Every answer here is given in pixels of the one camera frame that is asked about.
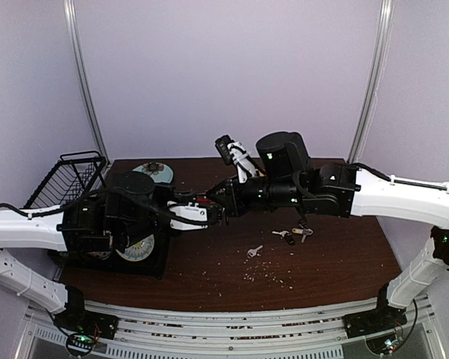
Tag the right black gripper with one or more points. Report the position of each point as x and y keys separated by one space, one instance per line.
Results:
x=232 y=197

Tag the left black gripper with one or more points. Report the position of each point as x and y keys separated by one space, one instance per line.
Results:
x=185 y=196

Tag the keyring bundle with coloured tags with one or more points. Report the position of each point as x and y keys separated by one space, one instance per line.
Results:
x=204 y=201

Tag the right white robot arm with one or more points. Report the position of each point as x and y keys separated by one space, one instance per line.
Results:
x=286 y=178

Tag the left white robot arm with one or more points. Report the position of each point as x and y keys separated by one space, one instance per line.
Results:
x=28 y=228

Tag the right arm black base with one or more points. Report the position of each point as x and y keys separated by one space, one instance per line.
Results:
x=381 y=318

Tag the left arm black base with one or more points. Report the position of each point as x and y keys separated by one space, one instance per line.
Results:
x=82 y=328

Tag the keys with black fob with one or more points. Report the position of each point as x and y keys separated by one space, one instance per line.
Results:
x=286 y=236

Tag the keys with yellow tag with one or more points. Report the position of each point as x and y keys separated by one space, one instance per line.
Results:
x=303 y=231

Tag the light blue flower plate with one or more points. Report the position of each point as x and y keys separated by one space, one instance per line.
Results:
x=159 y=172

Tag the single silver key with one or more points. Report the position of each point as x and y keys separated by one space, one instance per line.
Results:
x=252 y=252

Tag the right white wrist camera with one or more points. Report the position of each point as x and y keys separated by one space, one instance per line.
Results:
x=233 y=153

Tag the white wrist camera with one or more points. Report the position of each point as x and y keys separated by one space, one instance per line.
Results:
x=233 y=153
x=127 y=194

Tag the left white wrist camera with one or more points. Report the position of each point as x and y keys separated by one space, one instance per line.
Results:
x=127 y=194

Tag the black wire dish rack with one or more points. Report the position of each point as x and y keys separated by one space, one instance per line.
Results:
x=76 y=183

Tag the aluminium slotted front rail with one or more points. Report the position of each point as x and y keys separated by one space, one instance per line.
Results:
x=315 y=332

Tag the left aluminium frame post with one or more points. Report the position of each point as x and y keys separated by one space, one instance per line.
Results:
x=84 y=87

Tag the aluminium frame post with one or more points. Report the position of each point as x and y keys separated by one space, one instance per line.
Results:
x=377 y=68
x=84 y=87

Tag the right aluminium frame post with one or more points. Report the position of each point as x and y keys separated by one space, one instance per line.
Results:
x=377 y=68

